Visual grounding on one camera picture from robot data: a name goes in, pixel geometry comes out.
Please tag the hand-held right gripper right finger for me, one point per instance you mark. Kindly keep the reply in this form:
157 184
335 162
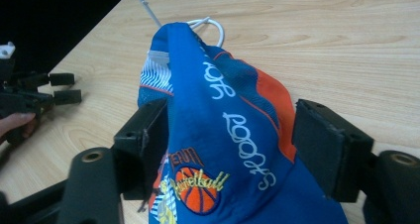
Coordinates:
333 151

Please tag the white clothes hanger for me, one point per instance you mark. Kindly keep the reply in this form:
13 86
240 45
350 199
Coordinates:
218 29

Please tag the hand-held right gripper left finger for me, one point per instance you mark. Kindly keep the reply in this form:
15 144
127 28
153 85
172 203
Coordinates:
138 151

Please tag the blue orange basketball shirt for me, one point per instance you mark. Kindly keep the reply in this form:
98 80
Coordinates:
204 134

